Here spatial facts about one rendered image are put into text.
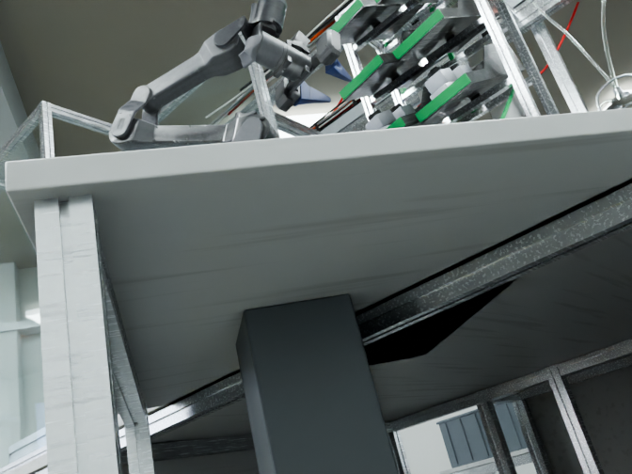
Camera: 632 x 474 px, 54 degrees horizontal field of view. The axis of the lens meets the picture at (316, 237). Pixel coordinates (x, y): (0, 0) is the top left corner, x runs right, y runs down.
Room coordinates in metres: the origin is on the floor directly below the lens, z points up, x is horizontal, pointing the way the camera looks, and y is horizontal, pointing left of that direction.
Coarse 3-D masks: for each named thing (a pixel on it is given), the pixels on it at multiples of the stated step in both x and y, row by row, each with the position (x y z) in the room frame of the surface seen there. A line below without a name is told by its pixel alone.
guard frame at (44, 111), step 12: (36, 108) 1.65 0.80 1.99; (48, 108) 1.64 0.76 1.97; (60, 108) 1.68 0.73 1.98; (24, 120) 1.70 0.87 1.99; (48, 120) 1.64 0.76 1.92; (72, 120) 1.73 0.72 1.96; (84, 120) 1.75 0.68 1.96; (96, 120) 1.78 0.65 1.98; (24, 132) 1.72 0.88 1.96; (48, 132) 1.64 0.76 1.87; (108, 132) 1.84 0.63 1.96; (12, 144) 1.77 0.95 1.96; (48, 144) 1.64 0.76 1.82; (0, 156) 1.82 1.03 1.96; (48, 156) 1.63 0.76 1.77; (24, 456) 1.75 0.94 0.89; (36, 456) 1.73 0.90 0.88; (0, 468) 1.85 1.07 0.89; (12, 468) 1.81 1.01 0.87
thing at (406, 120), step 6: (426, 90) 1.13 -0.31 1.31; (426, 96) 1.12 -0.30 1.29; (426, 102) 1.12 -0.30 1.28; (420, 108) 1.10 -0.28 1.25; (414, 114) 1.08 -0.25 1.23; (396, 120) 1.05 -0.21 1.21; (402, 120) 1.04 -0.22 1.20; (408, 120) 1.06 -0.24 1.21; (414, 120) 1.07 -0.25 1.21; (438, 120) 1.18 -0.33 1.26; (390, 126) 1.06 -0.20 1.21; (396, 126) 1.06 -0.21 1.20; (402, 126) 1.05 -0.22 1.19; (408, 126) 1.05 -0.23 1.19; (414, 126) 1.09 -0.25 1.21
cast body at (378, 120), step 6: (372, 114) 1.09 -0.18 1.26; (378, 114) 1.08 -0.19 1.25; (384, 114) 1.09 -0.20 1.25; (390, 114) 1.10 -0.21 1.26; (372, 120) 1.09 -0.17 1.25; (378, 120) 1.08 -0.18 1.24; (384, 120) 1.09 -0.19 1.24; (390, 120) 1.10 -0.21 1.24; (366, 126) 1.11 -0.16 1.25; (372, 126) 1.10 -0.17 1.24; (378, 126) 1.09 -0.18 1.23; (384, 126) 1.09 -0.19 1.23
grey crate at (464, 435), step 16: (464, 416) 3.26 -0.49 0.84; (512, 416) 3.11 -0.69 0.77; (448, 432) 3.32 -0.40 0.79; (464, 432) 3.27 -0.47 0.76; (480, 432) 3.21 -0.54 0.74; (512, 432) 3.13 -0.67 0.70; (448, 448) 3.34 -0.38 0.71; (464, 448) 3.29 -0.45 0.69; (480, 448) 3.24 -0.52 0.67; (512, 448) 3.15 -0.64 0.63; (464, 464) 3.31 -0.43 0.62
